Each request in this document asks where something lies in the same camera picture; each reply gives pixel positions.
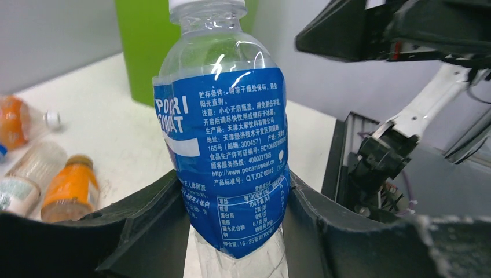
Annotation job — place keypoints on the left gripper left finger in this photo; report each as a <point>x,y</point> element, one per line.
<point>142,235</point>

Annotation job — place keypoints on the brown tea bottle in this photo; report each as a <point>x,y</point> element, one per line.
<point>23,185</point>

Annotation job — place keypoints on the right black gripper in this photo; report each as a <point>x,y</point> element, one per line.
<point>352,31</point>

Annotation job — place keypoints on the small orange juice bottle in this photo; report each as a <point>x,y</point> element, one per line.
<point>73,193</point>

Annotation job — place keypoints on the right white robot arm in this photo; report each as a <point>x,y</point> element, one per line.
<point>387,150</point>

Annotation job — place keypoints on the green plastic bin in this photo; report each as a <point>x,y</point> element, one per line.
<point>147,35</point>

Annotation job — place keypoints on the blue label bottle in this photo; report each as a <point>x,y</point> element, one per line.
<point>221,104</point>

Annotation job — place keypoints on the large orange tea bottle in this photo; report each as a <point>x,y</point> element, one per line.
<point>21,123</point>

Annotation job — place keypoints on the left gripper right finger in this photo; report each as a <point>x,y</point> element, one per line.
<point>324,239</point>

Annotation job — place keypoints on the pepsi bottle blue cap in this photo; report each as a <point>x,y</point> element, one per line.
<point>3,153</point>

